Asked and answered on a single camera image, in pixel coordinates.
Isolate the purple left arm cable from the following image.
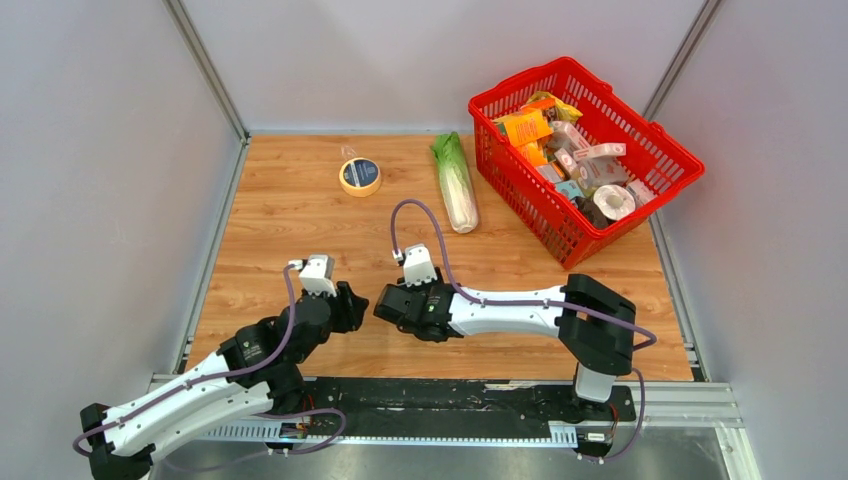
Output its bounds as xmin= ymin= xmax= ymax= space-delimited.
xmin=71 ymin=261 xmax=348 ymax=473

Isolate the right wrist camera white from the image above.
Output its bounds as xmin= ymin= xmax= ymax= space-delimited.
xmin=392 ymin=243 xmax=438 ymax=287

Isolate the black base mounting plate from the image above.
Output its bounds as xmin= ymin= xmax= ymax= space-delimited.
xmin=271 ymin=377 xmax=637 ymax=440

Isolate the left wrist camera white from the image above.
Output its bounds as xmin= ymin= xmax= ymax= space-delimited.
xmin=288 ymin=254 xmax=338 ymax=297

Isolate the aluminium frame rail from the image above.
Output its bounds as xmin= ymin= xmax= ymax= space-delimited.
xmin=135 ymin=374 xmax=750 ymax=452

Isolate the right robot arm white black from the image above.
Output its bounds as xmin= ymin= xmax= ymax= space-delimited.
xmin=374 ymin=274 xmax=636 ymax=419

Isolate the red plastic shopping basket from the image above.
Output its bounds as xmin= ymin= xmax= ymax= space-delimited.
xmin=468 ymin=57 xmax=705 ymax=268

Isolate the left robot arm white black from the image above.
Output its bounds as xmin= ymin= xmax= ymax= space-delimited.
xmin=80 ymin=281 xmax=369 ymax=479

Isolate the toilet paper roll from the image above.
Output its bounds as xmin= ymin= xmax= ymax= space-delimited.
xmin=591 ymin=184 xmax=637 ymax=221

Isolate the napa cabbage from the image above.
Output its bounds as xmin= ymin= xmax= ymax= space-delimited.
xmin=430 ymin=132 xmax=479 ymax=234

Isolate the yellow snack bag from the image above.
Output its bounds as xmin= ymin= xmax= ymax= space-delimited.
xmin=522 ymin=91 xmax=583 ymax=124

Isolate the yellow masking tape roll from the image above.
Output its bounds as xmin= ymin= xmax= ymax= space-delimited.
xmin=338 ymin=157 xmax=382 ymax=198

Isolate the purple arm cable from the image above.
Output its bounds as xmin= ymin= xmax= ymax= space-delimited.
xmin=71 ymin=261 xmax=348 ymax=473
xmin=389 ymin=198 xmax=659 ymax=464

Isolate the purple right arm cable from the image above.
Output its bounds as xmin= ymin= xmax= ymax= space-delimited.
xmin=389 ymin=198 xmax=659 ymax=464

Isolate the pink white long box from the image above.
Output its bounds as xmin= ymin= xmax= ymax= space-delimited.
xmin=573 ymin=142 xmax=627 ymax=161

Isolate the orange snack box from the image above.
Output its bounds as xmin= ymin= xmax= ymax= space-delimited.
xmin=494 ymin=108 xmax=553 ymax=146

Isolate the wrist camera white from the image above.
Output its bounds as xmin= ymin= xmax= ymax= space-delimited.
xmin=392 ymin=243 xmax=438 ymax=287
xmin=288 ymin=254 xmax=338 ymax=297

